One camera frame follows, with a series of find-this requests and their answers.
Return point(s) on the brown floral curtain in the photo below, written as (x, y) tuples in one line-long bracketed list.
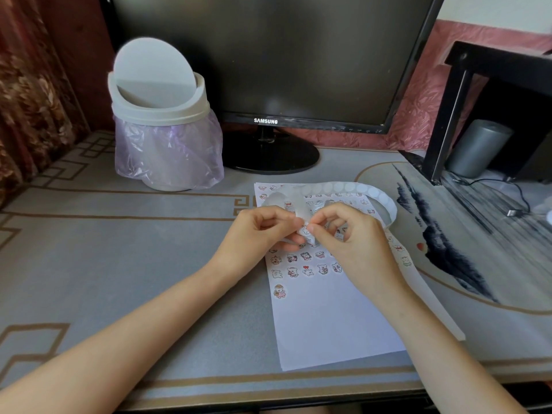
[(30, 103)]

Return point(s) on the white cartoon sticker paper sheet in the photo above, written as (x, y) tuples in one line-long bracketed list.
[(327, 323)]

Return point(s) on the person's right thumb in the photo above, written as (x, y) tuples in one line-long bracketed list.
[(321, 236)]

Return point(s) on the grey cylindrical speaker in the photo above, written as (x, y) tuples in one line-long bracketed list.
[(478, 148)]

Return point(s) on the person's right hand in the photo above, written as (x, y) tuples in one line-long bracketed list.
[(366, 254)]

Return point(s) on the black computer monitor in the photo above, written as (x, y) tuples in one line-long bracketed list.
[(280, 60)]

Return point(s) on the person's right forearm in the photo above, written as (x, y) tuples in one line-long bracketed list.
[(440, 353)]

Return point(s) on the grey patterned desk mat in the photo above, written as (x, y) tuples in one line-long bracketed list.
[(108, 254)]

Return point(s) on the person's left thumb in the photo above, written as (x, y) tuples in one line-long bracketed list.
[(287, 226)]

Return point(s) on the person's left hand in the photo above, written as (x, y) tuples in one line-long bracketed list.
[(250, 245)]

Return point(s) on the purple plastic bin bag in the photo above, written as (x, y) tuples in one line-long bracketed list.
[(172, 155)]

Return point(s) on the person's left forearm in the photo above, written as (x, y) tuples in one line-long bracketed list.
[(129, 336)]

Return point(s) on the white swing-lid desktop trash bin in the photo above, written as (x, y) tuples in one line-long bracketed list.
[(151, 90)]

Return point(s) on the white round dot sticker strip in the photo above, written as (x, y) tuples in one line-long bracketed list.
[(345, 188)]

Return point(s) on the black shelf stand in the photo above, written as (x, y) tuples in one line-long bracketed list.
[(496, 64)]

